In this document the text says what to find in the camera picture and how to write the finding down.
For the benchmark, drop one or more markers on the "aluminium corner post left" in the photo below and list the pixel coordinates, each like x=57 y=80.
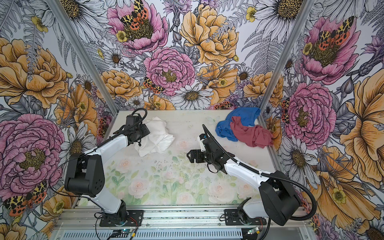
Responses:
x=76 y=42

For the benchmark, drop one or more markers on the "white perforated cable duct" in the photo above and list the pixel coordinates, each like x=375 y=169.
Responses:
x=154 y=234

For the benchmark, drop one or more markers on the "aluminium corner post right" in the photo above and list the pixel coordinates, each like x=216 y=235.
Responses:
x=299 y=24

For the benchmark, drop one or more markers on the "maroon red cloth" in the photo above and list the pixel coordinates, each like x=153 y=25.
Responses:
x=256 y=136

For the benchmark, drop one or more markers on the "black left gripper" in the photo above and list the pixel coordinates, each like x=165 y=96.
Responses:
x=145 y=130

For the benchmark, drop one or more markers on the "blue cloth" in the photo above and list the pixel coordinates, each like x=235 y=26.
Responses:
x=246 y=116

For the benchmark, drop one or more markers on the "aluminium corner post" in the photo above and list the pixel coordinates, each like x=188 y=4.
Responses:
x=76 y=42
x=299 y=24

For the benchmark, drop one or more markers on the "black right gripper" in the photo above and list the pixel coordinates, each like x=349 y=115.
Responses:
x=198 y=152

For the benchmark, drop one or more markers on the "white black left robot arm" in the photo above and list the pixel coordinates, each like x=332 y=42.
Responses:
x=85 y=176

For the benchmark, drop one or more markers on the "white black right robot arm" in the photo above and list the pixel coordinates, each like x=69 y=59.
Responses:
x=279 y=200

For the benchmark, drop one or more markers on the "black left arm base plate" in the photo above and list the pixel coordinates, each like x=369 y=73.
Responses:
x=131 y=218

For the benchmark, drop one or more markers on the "white cloth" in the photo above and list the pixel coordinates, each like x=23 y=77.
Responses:
x=159 y=139

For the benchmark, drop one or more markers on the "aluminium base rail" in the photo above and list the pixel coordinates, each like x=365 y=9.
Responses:
x=162 y=217

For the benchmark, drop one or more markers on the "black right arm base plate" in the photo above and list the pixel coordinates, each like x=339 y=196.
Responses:
x=234 y=217

